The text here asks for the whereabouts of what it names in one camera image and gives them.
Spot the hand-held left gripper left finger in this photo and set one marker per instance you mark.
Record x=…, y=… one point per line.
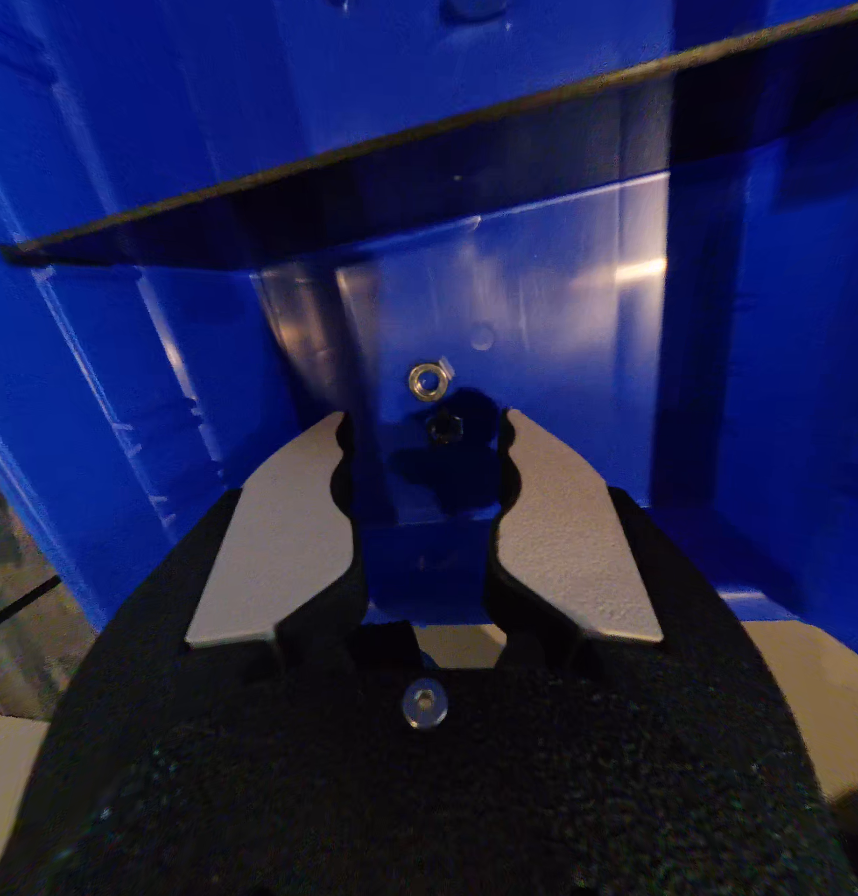
x=275, y=546

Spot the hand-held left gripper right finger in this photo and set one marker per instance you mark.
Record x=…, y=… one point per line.
x=569, y=546

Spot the silver hex nut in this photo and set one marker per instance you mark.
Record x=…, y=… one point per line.
x=414, y=383

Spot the blue plastic bin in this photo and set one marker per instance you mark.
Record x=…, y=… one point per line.
x=121, y=140

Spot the dark hex nut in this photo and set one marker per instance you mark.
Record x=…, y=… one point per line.
x=436, y=420

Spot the black bin divider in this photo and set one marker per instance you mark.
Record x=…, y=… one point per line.
x=471, y=161

